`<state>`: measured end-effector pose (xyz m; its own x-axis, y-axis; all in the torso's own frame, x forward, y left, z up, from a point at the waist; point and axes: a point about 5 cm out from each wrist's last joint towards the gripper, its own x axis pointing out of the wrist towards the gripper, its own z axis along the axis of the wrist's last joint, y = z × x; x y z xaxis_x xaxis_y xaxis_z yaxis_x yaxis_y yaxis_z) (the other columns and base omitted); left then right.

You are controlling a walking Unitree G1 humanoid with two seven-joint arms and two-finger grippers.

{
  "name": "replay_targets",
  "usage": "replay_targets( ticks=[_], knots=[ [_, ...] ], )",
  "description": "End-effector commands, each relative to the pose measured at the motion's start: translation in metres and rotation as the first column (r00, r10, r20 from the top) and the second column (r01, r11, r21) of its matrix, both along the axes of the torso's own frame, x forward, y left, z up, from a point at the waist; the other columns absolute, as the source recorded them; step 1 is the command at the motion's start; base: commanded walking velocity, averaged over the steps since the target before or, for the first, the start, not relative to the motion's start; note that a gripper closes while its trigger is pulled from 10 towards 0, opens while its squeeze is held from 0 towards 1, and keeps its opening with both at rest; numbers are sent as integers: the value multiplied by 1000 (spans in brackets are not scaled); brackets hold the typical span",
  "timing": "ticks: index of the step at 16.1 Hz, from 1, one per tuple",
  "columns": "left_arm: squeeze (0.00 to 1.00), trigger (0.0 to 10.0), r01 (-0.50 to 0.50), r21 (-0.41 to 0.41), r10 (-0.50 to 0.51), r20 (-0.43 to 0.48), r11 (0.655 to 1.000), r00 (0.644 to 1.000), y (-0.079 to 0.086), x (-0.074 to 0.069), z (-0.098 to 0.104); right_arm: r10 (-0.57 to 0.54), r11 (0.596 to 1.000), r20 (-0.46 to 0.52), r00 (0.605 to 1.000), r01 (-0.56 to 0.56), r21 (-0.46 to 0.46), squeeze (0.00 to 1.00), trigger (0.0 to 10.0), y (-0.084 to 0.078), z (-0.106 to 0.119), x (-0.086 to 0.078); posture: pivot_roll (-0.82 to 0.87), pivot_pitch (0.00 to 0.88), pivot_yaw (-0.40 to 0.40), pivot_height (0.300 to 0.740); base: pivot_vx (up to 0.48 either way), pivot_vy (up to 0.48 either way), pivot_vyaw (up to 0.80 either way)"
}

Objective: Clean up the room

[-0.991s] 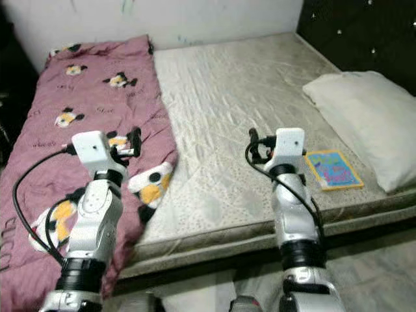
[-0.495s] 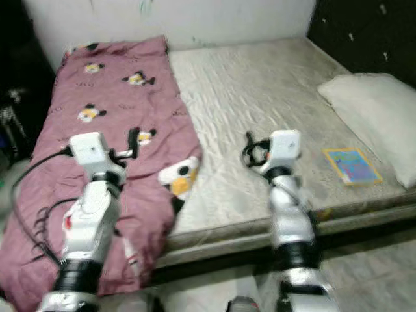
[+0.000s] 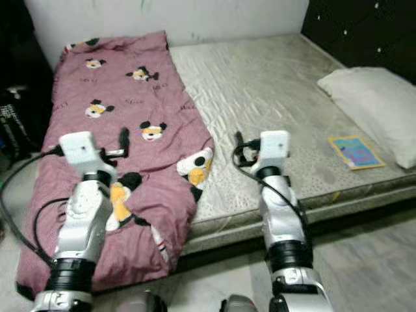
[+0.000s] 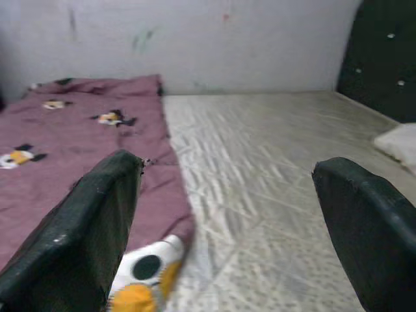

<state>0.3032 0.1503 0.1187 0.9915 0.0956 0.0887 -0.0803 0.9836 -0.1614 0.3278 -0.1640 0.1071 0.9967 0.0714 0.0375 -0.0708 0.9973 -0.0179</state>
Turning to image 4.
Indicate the white pillow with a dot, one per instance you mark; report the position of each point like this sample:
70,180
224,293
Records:
399,144

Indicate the black tufted headboard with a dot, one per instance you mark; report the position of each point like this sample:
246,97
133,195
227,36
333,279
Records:
380,58

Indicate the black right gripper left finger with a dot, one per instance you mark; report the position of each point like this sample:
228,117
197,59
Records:
71,234

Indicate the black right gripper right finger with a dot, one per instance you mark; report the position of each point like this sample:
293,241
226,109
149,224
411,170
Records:
367,234

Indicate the white quilted mattress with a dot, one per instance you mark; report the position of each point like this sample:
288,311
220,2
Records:
260,162

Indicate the pink cartoon print blanket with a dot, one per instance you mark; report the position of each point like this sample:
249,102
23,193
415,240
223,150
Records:
81,130

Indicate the white yellow plush toy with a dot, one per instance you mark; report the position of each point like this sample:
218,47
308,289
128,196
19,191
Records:
146,276

